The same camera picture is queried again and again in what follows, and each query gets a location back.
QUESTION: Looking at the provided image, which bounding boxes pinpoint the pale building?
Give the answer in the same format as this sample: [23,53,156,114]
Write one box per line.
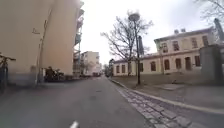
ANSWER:
[79,50,103,78]

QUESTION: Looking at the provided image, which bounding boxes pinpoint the bare tree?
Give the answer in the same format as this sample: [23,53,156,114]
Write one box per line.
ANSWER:
[100,14,155,78]

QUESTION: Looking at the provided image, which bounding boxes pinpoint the street lamp pole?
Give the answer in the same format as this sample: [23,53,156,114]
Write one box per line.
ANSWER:
[127,12,143,86]

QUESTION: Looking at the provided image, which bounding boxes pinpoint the bare earth verge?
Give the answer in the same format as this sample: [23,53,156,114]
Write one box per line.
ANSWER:
[111,71,209,90]

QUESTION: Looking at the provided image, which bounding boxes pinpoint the grey asphalt road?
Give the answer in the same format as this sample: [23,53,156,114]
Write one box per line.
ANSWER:
[0,75,151,128]

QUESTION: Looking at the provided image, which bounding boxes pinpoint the yellow building with arched windows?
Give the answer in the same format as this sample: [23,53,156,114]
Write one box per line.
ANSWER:
[112,27,224,78]

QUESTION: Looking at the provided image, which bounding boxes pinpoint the cobblestone strip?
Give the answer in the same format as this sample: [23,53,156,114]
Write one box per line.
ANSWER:
[108,78,211,128]

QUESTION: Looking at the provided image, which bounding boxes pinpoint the robot's own part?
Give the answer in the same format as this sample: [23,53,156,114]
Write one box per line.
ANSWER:
[69,120,80,128]

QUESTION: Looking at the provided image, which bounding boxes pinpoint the grey pavement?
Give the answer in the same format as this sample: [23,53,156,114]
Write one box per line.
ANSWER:
[133,82,224,128]

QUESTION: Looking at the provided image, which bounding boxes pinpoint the large beige building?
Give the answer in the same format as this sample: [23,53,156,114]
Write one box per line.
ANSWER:
[0,0,85,88]

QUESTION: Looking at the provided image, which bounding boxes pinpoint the bicycle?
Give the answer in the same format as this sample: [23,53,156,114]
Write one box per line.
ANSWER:
[0,52,17,93]

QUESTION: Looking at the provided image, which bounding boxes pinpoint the bare tree branches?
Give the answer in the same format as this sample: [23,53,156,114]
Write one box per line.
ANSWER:
[194,0,224,24]

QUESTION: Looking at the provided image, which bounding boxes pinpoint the grey wall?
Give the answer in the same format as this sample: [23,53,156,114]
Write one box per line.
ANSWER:
[199,44,224,85]

